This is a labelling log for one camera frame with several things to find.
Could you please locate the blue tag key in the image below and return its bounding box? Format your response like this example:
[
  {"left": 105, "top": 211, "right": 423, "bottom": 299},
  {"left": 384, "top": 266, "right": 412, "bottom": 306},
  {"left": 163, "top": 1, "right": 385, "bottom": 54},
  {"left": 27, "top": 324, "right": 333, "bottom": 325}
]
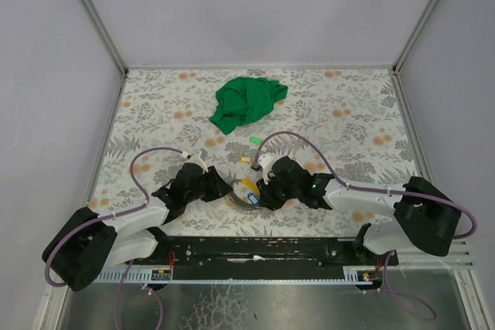
[{"left": 247, "top": 193, "right": 260, "bottom": 206}]

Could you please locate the yellow-handled metal key organizer ring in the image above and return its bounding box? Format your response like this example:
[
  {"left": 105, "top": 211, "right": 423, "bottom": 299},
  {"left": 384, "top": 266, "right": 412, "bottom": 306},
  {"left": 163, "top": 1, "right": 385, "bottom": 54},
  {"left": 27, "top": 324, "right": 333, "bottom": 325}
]
[{"left": 225, "top": 177, "right": 268, "bottom": 213}]

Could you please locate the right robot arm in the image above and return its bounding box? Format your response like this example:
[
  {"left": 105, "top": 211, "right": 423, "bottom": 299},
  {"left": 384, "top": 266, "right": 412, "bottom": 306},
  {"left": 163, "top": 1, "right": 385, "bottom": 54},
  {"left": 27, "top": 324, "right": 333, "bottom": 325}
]
[{"left": 257, "top": 155, "right": 461, "bottom": 257}]

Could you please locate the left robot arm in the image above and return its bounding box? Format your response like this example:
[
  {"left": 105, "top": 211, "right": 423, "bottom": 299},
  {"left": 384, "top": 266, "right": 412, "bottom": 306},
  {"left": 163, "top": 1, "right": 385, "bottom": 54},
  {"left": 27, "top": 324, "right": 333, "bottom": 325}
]
[{"left": 42, "top": 162, "right": 233, "bottom": 291}]

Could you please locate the yellow tag key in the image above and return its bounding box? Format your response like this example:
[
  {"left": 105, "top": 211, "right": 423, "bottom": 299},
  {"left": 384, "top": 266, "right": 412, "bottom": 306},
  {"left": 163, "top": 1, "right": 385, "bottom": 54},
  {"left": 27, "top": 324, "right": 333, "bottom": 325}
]
[{"left": 238, "top": 156, "right": 253, "bottom": 163}]

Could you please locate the green tag key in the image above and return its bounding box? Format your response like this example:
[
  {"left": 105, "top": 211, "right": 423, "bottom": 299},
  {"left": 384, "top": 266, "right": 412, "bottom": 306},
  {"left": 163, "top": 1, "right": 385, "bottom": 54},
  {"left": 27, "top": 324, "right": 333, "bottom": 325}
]
[{"left": 249, "top": 137, "right": 261, "bottom": 145}]

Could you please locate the floral patterned table mat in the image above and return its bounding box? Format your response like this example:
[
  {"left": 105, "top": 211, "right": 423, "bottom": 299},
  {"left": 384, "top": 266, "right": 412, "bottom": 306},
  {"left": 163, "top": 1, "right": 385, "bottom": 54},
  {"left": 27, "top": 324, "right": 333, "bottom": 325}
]
[{"left": 89, "top": 69, "right": 418, "bottom": 213}]

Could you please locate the crumpled green cloth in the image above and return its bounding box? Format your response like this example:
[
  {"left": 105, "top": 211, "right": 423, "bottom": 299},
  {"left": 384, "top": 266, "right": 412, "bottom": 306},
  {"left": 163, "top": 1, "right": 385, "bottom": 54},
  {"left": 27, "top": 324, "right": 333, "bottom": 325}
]
[{"left": 209, "top": 77, "right": 288, "bottom": 135}]

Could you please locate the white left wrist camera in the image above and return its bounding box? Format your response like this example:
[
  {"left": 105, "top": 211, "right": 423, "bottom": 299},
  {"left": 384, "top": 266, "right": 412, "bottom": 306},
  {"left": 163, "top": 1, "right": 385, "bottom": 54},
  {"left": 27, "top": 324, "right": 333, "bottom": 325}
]
[{"left": 187, "top": 148, "right": 207, "bottom": 167}]

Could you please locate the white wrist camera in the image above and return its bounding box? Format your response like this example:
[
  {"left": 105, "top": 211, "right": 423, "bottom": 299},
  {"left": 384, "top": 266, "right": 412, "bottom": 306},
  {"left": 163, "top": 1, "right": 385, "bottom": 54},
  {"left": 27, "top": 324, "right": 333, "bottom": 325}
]
[
  {"left": 251, "top": 154, "right": 275, "bottom": 185},
  {"left": 187, "top": 148, "right": 207, "bottom": 167}
]

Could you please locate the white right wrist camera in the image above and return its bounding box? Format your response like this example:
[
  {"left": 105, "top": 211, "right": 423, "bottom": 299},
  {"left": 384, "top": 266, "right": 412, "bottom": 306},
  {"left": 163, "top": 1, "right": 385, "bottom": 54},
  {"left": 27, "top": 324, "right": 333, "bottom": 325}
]
[{"left": 251, "top": 154, "right": 275, "bottom": 185}]

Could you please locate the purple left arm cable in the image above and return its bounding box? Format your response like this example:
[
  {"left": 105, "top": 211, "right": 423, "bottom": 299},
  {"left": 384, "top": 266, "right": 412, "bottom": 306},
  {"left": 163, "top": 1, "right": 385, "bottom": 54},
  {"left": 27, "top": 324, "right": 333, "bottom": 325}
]
[{"left": 44, "top": 146, "right": 194, "bottom": 287}]

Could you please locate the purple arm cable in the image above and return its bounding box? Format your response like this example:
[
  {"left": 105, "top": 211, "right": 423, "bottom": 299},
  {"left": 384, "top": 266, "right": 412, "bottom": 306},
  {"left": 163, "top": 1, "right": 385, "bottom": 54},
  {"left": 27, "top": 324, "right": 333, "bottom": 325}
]
[
  {"left": 254, "top": 131, "right": 477, "bottom": 239},
  {"left": 44, "top": 146, "right": 194, "bottom": 287}
]

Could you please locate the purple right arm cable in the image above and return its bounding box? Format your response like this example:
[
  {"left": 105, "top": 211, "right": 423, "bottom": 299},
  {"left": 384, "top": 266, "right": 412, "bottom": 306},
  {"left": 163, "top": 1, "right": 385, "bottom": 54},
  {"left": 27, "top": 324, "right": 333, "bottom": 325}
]
[{"left": 254, "top": 131, "right": 477, "bottom": 239}]

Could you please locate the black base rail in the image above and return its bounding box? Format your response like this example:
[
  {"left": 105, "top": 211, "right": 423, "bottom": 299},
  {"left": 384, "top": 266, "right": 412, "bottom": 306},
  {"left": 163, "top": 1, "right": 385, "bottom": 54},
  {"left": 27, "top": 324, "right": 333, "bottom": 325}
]
[{"left": 138, "top": 236, "right": 387, "bottom": 281}]

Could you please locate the grey slotted cable duct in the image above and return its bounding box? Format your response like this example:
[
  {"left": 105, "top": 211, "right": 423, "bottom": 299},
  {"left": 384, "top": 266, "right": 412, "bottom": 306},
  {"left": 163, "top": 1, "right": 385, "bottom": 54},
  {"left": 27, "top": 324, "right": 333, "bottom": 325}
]
[{"left": 94, "top": 267, "right": 172, "bottom": 284}]

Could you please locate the aluminium frame left post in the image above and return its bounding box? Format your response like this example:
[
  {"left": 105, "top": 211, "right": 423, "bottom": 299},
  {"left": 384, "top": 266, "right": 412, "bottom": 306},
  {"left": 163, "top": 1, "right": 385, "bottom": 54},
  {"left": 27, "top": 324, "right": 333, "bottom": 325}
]
[{"left": 79, "top": 0, "right": 128, "bottom": 76}]

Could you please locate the aluminium frame post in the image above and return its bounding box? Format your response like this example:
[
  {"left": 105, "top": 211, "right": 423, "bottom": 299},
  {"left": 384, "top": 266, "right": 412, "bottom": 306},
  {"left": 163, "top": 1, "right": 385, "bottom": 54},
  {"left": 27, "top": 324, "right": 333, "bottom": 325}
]
[
  {"left": 79, "top": 0, "right": 128, "bottom": 76},
  {"left": 392, "top": 0, "right": 441, "bottom": 76}
]

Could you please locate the aluminium frame right post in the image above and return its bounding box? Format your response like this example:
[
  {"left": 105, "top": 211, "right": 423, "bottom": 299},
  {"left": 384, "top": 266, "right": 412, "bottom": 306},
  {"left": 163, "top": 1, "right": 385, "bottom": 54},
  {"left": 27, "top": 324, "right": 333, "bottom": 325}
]
[{"left": 392, "top": 0, "right": 441, "bottom": 76}]

